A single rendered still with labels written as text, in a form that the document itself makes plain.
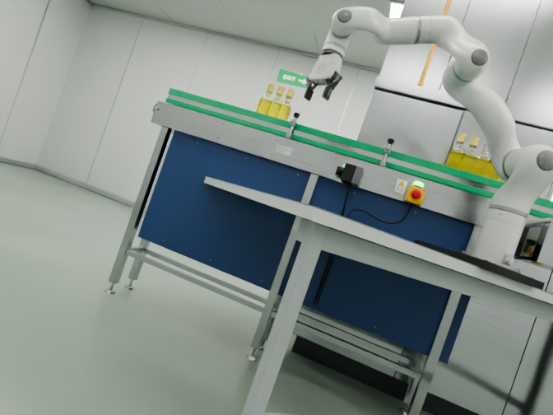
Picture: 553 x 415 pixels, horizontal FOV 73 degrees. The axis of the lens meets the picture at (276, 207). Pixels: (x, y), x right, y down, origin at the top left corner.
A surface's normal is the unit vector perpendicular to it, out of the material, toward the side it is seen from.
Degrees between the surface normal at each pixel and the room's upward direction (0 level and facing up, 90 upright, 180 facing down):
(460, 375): 90
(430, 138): 90
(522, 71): 90
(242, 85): 90
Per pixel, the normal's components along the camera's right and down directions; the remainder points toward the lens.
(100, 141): -0.23, -0.08
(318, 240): 0.40, 0.14
